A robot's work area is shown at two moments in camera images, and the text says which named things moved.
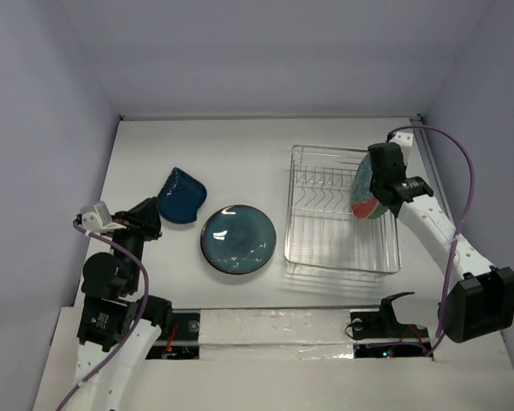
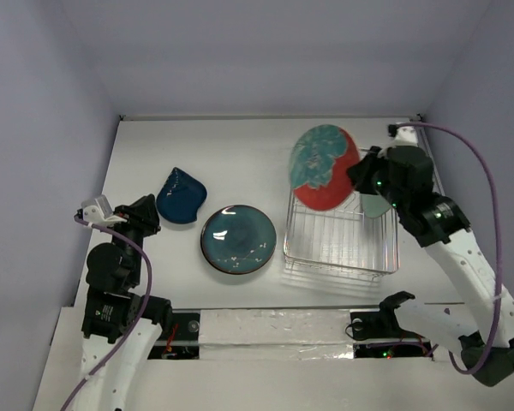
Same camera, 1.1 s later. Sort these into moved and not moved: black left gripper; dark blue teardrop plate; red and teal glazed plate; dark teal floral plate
Moved: red and teal glazed plate
Not moved: black left gripper; dark teal floral plate; dark blue teardrop plate
